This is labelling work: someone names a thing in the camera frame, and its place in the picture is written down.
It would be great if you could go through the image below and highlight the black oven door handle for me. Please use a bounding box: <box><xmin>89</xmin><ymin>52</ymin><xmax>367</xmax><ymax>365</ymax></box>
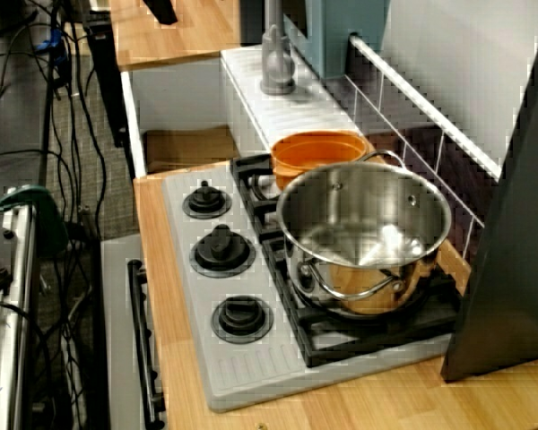
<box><xmin>126</xmin><ymin>258</ymin><xmax>168</xmax><ymax>430</ymax></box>

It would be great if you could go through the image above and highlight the black stove knob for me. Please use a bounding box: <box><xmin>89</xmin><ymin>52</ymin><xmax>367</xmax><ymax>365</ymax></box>
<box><xmin>181</xmin><ymin>179</ymin><xmax>233</xmax><ymax>220</ymax></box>
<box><xmin>188</xmin><ymin>223</ymin><xmax>257</xmax><ymax>280</ymax></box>
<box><xmin>211</xmin><ymin>295</ymin><xmax>275</xmax><ymax>346</ymax></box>

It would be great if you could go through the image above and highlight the black burner grate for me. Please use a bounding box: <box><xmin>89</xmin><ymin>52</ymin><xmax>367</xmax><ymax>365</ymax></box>
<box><xmin>230</xmin><ymin>153</ymin><xmax>284</xmax><ymax>237</ymax></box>
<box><xmin>258</xmin><ymin>231</ymin><xmax>462</xmax><ymax>369</ymax></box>

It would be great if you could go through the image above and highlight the dark grey side panel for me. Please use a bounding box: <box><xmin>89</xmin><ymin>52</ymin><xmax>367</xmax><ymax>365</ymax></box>
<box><xmin>440</xmin><ymin>0</ymin><xmax>538</xmax><ymax>383</ymax></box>

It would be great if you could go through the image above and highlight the dark tile backsplash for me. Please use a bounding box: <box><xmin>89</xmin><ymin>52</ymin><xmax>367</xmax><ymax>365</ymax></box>
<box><xmin>325</xmin><ymin>43</ymin><xmax>499</xmax><ymax>271</ymax></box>

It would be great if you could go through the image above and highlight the stainless steel pot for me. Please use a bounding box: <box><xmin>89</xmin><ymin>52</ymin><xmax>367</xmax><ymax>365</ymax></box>
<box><xmin>275</xmin><ymin>150</ymin><xmax>454</xmax><ymax>316</ymax></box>

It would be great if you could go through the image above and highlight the silver metal frame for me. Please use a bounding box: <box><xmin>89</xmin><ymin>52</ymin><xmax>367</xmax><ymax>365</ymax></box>
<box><xmin>0</xmin><ymin>191</ymin><xmax>42</xmax><ymax>430</ymax></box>

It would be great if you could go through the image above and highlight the grey oven door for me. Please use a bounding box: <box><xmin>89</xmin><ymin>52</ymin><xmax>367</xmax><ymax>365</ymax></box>
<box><xmin>100</xmin><ymin>234</ymin><xmax>168</xmax><ymax>430</ymax></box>

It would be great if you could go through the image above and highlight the green clamp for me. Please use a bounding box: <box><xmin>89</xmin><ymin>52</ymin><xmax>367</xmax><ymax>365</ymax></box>
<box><xmin>0</xmin><ymin>185</ymin><xmax>69</xmax><ymax>260</ymax></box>

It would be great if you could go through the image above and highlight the blue cable connector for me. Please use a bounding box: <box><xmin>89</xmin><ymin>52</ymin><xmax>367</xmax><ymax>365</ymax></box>
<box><xmin>34</xmin><ymin>27</ymin><xmax>69</xmax><ymax>65</ymax></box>

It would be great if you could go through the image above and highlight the white sink basin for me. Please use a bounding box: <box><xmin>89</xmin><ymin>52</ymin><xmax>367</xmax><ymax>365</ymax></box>
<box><xmin>120</xmin><ymin>44</ymin><xmax>365</xmax><ymax>181</ymax></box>

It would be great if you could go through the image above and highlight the white backsplash ledge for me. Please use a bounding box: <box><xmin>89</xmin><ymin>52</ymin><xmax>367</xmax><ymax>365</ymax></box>
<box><xmin>348</xmin><ymin>32</ymin><xmax>504</xmax><ymax>182</ymax></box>

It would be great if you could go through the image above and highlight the grey toy faucet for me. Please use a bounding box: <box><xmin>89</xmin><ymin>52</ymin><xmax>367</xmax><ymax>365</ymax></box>
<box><xmin>259</xmin><ymin>0</ymin><xmax>298</xmax><ymax>96</ymax></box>

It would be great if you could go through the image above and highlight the black stand post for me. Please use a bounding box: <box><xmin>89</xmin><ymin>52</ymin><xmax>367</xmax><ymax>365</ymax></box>
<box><xmin>85</xmin><ymin>0</ymin><xmax>130</xmax><ymax>150</ymax></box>

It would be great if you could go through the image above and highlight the teal box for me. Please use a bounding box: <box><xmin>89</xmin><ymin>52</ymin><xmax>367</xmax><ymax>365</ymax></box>
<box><xmin>282</xmin><ymin>0</ymin><xmax>392</xmax><ymax>81</ymax></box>

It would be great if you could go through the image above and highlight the grey stove top plate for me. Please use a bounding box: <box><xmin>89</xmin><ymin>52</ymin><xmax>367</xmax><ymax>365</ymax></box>
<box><xmin>161</xmin><ymin>154</ymin><xmax>459</xmax><ymax>413</ymax></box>

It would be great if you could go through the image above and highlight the black cable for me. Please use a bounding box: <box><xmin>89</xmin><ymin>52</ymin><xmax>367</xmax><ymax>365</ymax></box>
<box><xmin>24</xmin><ymin>236</ymin><xmax>100</xmax><ymax>430</ymax></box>
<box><xmin>66</xmin><ymin>17</ymin><xmax>108</xmax><ymax>241</ymax></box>
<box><xmin>38</xmin><ymin>62</ymin><xmax>59</xmax><ymax>192</ymax></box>

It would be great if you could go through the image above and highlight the orange plastic pot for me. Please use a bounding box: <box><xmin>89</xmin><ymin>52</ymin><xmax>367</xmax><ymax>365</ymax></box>
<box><xmin>270</xmin><ymin>130</ymin><xmax>372</xmax><ymax>193</ymax></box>

